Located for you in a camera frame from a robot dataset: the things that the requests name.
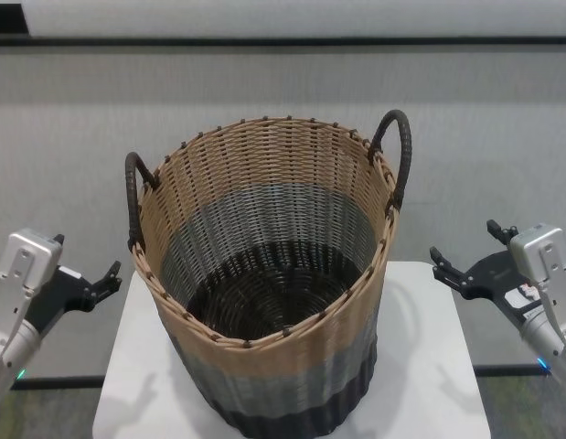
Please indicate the black wall board ledge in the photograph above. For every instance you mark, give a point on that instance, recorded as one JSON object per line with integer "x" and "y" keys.
{"x": 282, "y": 39}

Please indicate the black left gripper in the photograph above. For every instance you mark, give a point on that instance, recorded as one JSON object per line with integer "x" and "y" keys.
{"x": 54, "y": 297}

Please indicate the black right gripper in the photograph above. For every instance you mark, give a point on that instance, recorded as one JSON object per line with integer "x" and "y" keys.
{"x": 497, "y": 279}

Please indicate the tan grey black woven basket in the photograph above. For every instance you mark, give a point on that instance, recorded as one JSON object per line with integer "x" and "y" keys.
{"x": 264, "y": 356}

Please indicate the white wall board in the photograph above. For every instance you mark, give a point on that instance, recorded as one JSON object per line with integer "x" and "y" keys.
{"x": 282, "y": 13}

